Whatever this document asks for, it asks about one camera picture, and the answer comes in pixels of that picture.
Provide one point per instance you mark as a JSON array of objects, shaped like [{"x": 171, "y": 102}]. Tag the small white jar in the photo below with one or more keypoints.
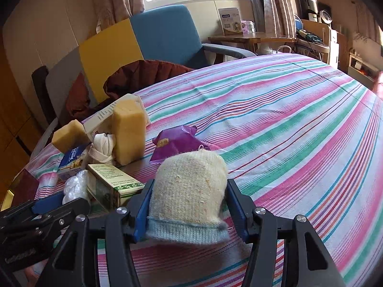
[{"x": 248, "y": 27}]

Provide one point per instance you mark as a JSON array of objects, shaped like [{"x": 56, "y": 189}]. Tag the small yellow sponge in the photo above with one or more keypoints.
[{"x": 68, "y": 136}]

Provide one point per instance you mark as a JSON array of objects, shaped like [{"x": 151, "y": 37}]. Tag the white cardboard box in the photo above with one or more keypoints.
[{"x": 101, "y": 116}]

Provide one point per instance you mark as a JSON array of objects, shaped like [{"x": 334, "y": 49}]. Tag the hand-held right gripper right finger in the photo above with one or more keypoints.
[{"x": 236, "y": 206}]

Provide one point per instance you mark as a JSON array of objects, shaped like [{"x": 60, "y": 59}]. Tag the purple snack packet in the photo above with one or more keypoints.
[{"x": 173, "y": 143}]

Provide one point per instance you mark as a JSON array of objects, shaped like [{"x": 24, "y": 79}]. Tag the wooden side table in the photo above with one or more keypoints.
[{"x": 239, "y": 37}]

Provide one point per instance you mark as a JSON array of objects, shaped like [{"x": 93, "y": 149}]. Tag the tall yellow sponge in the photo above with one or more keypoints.
[{"x": 128, "y": 134}]

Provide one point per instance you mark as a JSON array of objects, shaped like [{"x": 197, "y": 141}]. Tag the small white fan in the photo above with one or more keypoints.
[{"x": 323, "y": 17}]

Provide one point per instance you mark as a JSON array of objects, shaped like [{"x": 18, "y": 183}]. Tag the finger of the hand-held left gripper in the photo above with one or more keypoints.
[{"x": 48, "y": 204}]

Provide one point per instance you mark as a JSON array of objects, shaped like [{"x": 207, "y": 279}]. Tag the wooden wardrobe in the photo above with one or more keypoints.
[{"x": 12, "y": 119}]

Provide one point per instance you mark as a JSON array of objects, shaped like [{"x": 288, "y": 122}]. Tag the cream knitted sock blue cuff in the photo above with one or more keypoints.
[{"x": 185, "y": 191}]

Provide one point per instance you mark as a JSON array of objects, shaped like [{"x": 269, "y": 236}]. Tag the wooden shelf unit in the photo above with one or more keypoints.
[{"x": 314, "y": 27}]

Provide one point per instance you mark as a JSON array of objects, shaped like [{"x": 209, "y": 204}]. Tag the blue and white carton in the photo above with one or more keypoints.
[{"x": 71, "y": 161}]

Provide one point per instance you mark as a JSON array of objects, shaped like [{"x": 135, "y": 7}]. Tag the white product box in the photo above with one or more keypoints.
[{"x": 229, "y": 21}]

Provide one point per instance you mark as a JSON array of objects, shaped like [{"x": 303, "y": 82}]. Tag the white storage box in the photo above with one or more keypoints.
[{"x": 363, "y": 68}]

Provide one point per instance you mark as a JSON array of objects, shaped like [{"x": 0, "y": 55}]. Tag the green and white box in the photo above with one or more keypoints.
[{"x": 110, "y": 182}]

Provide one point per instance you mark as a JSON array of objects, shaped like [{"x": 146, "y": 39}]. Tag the dark red jacket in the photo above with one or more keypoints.
[{"x": 140, "y": 77}]

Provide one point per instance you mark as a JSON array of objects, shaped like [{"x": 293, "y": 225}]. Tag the small white candy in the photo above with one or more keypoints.
[{"x": 100, "y": 146}]

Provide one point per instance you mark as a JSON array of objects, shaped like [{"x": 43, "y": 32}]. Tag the grey yellow blue chair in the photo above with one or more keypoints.
[{"x": 161, "y": 33}]

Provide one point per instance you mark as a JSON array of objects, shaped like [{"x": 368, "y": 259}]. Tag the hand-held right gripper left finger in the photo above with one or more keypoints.
[{"x": 142, "y": 212}]

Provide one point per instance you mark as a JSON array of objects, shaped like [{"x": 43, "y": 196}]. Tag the clear plastic bag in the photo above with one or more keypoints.
[{"x": 74, "y": 187}]

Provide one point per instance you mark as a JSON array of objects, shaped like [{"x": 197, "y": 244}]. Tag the striped tablecloth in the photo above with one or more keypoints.
[{"x": 284, "y": 125}]

